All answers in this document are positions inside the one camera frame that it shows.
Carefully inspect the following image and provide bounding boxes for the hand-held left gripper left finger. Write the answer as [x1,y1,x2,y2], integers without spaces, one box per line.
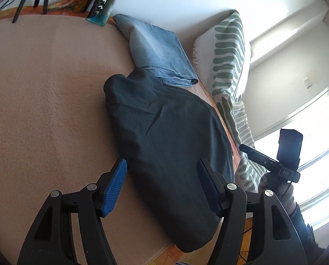
[17,159,128,265]

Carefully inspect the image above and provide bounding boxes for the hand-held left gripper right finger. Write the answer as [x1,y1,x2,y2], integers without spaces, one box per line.
[196,157,310,265]

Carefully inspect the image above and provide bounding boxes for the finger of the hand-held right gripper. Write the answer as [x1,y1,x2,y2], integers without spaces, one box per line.
[239,144,281,169]

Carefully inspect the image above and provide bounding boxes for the black pants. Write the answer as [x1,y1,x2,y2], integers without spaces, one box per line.
[103,68,235,253]

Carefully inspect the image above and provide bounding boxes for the person's right forearm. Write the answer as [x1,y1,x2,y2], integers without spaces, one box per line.
[289,203,328,257]

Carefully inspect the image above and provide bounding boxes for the person's right hand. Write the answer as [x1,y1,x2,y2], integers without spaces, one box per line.
[257,171,296,213]

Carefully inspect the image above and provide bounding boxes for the window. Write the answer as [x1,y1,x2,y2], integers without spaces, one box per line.
[247,0,329,232]

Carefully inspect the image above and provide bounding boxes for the white green patterned throw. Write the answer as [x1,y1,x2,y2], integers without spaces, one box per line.
[193,9,267,194]

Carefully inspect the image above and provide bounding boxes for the beige fleece blanket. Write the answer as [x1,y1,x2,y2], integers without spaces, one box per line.
[0,14,226,265]

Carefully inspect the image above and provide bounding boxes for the folded blue jeans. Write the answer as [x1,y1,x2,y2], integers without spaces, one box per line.
[113,14,199,87]

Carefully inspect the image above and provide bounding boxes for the teal pouch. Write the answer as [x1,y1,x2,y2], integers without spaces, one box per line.
[87,0,118,27]

